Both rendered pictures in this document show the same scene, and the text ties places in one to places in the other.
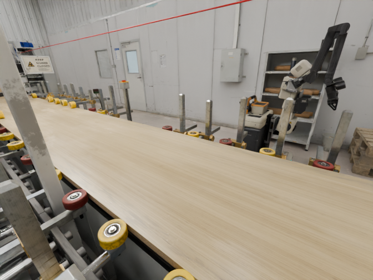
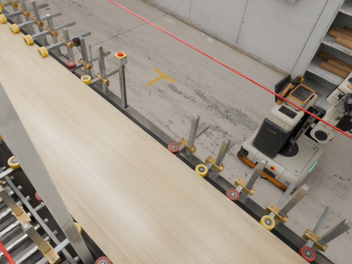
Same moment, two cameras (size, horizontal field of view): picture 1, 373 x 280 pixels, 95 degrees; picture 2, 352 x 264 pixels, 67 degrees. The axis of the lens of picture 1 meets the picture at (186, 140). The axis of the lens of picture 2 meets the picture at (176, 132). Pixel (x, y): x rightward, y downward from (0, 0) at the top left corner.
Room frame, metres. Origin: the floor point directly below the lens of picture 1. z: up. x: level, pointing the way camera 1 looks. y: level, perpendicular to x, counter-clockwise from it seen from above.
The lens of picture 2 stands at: (0.18, 0.15, 2.37)
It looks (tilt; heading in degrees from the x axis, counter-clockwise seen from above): 49 degrees down; 0
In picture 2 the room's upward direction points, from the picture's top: 8 degrees clockwise
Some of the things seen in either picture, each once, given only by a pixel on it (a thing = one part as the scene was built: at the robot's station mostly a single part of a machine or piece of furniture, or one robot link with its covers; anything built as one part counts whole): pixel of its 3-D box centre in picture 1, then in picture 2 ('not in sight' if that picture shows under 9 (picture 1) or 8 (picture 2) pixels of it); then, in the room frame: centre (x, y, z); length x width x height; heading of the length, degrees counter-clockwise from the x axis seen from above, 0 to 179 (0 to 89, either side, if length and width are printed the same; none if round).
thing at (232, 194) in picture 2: (225, 148); (230, 197); (1.00, -0.25, 0.85); 0.08 x 0.08 x 0.11
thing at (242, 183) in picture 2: (236, 144); (244, 186); (1.11, -0.35, 0.83); 0.14 x 0.06 x 0.05; 53
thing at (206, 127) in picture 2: (182, 131); (190, 140); (1.45, 0.03, 0.81); 0.43 x 0.03 x 0.04; 143
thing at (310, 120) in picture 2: (282, 125); (321, 125); (1.93, -1.15, 0.68); 0.28 x 0.27 x 0.25; 142
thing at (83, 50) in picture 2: (103, 108); (86, 62); (2.14, 1.03, 0.89); 0.04 x 0.04 x 0.48; 53
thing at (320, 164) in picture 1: (320, 173); (304, 256); (0.70, -0.65, 0.85); 0.08 x 0.08 x 0.11
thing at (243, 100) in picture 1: (240, 132); (252, 181); (1.09, -0.37, 0.92); 0.04 x 0.04 x 0.48; 53
